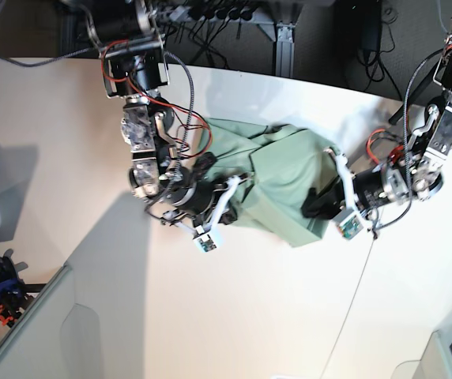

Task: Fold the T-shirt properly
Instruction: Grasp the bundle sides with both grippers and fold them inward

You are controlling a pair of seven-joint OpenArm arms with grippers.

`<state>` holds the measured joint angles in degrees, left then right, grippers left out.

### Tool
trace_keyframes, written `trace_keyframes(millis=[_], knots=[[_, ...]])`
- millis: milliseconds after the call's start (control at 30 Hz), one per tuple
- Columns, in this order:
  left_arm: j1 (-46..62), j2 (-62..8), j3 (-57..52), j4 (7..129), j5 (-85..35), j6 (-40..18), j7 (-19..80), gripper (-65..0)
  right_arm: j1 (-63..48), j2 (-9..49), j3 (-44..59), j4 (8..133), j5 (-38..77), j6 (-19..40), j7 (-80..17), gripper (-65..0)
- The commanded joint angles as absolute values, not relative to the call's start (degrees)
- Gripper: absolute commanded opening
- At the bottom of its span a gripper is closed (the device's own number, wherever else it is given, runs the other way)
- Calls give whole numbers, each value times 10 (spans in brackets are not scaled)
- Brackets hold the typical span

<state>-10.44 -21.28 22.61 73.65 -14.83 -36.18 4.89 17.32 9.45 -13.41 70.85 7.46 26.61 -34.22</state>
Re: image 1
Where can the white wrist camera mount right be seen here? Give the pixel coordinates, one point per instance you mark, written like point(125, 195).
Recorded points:
point(204, 229)

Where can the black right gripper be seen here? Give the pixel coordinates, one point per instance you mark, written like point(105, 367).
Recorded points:
point(200, 198)

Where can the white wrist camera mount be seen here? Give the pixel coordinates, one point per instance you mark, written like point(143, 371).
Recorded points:
point(204, 229)
point(348, 221)

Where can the light green T-shirt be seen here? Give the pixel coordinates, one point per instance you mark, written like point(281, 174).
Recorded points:
point(283, 163)

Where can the grey white partition panel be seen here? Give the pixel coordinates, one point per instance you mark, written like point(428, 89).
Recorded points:
point(56, 337)

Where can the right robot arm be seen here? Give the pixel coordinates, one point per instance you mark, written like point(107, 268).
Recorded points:
point(133, 62)

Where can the aluminium table leg frame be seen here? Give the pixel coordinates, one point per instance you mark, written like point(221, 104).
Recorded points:
point(285, 16)

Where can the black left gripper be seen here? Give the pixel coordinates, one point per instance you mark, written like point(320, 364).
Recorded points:
point(326, 205)

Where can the black power adapter right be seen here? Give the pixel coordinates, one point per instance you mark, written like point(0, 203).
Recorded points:
point(370, 25)

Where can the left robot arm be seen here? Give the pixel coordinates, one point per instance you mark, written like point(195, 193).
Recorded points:
point(412, 170)

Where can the blue orange clamp pile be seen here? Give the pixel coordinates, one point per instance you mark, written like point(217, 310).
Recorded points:
point(13, 297)

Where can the black power strip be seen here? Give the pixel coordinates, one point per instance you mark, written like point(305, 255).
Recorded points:
point(218, 11)

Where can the grey panel lower right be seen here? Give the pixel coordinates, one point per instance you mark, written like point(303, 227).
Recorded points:
point(435, 363)

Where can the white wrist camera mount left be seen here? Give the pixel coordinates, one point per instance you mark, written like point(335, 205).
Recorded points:
point(348, 221)

